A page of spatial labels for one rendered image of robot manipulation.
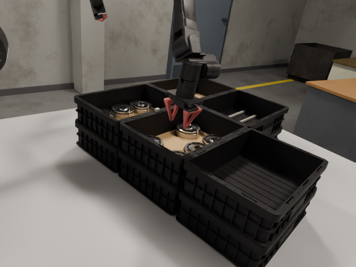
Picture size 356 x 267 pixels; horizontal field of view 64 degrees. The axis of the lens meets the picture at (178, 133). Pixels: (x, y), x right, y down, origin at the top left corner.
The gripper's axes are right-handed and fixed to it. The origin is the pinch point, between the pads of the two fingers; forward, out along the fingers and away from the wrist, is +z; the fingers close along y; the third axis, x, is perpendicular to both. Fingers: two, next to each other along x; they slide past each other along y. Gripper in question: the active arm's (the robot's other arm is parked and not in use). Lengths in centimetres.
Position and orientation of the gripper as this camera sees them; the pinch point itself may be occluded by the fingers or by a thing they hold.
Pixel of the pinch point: (178, 122)
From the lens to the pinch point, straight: 90.0
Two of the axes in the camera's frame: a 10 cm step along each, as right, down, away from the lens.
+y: -7.0, -4.6, 5.5
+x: -6.8, 2.1, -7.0
